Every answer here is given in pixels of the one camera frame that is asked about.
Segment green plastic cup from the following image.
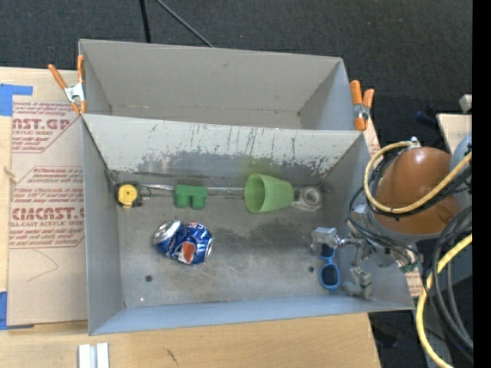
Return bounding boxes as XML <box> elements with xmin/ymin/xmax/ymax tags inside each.
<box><xmin>243</xmin><ymin>172</ymin><xmax>295</xmax><ymax>215</ymax></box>

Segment grey metal bin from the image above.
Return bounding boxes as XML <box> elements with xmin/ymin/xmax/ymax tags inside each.
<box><xmin>77</xmin><ymin>38</ymin><xmax>417</xmax><ymax>336</ymax></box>

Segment brown cardboard board red print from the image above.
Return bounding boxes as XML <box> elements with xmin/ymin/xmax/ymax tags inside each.
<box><xmin>6</xmin><ymin>66</ymin><xmax>423</xmax><ymax>327</ymax></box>

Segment yellow round tape measure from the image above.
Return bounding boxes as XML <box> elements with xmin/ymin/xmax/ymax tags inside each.
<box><xmin>116</xmin><ymin>182</ymin><xmax>142</xmax><ymax>209</ymax></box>

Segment clear round glass thing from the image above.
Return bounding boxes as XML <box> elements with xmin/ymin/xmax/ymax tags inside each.
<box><xmin>292</xmin><ymin>186</ymin><xmax>323</xmax><ymax>212</ymax></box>

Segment crushed blue soda can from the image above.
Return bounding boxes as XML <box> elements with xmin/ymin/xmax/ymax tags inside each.
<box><xmin>151</xmin><ymin>219</ymin><xmax>215</xmax><ymax>266</ymax></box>

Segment green double-peg block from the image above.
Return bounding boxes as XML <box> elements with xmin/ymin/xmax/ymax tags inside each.
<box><xmin>173</xmin><ymin>184</ymin><xmax>209</xmax><ymax>210</ymax></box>

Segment blue sunglasses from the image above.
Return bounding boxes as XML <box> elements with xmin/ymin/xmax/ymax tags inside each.
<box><xmin>317</xmin><ymin>243</ymin><xmax>342</xmax><ymax>294</ymax></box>

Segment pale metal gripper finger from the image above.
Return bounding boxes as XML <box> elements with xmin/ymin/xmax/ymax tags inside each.
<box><xmin>342</xmin><ymin>266</ymin><xmax>374</xmax><ymax>301</ymax></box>
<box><xmin>310</xmin><ymin>226</ymin><xmax>364</xmax><ymax>254</ymax></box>

